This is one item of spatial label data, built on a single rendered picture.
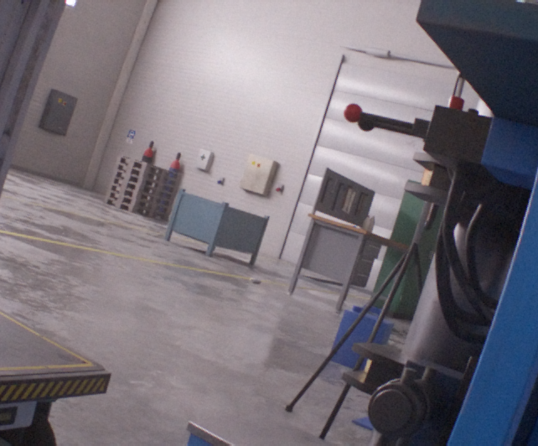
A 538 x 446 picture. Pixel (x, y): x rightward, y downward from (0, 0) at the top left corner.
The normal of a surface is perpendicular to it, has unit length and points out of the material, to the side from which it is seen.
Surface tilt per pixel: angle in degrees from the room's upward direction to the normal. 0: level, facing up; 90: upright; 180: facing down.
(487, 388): 90
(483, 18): 90
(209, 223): 90
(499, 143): 90
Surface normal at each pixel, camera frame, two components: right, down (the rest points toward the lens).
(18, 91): 0.86, 0.28
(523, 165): -0.54, -0.16
